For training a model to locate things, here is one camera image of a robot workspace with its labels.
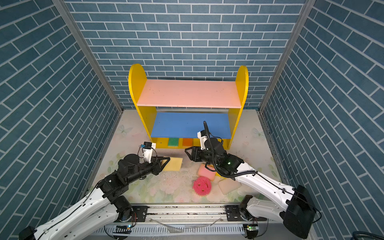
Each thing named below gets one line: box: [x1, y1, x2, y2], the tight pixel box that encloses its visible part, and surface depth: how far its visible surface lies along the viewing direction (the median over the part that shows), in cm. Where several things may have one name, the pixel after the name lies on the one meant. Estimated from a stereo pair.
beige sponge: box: [218, 177, 242, 195], surface depth 84 cm
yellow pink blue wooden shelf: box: [128, 63, 249, 150], surface depth 76 cm
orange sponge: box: [182, 138, 193, 148], surface depth 101 cm
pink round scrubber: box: [192, 176, 212, 196], surface depth 81 cm
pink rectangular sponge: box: [198, 163, 216, 181], surface depth 87 cm
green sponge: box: [168, 137, 179, 147], surface depth 101 cm
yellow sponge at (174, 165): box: [161, 157, 183, 172], surface depth 75 cm
